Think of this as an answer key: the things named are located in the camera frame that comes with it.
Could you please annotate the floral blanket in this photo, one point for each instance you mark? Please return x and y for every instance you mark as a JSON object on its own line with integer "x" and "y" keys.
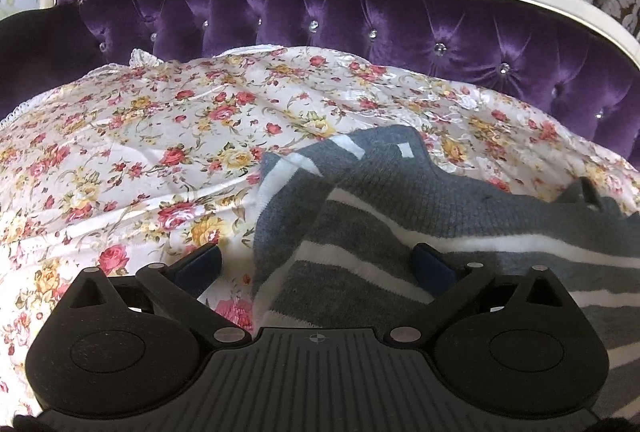
{"x": 125, "y": 136}

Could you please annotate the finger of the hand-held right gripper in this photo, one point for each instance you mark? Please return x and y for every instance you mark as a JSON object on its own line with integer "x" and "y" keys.
{"x": 592, "y": 198}

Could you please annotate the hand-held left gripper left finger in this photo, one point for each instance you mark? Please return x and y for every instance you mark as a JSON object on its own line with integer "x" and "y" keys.
{"x": 200, "y": 265}

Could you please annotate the grey white striped sweater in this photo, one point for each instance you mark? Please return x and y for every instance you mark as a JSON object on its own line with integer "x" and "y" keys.
{"x": 390, "y": 192}

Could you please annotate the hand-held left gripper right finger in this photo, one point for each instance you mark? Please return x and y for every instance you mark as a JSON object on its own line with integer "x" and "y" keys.
{"x": 431, "y": 273}

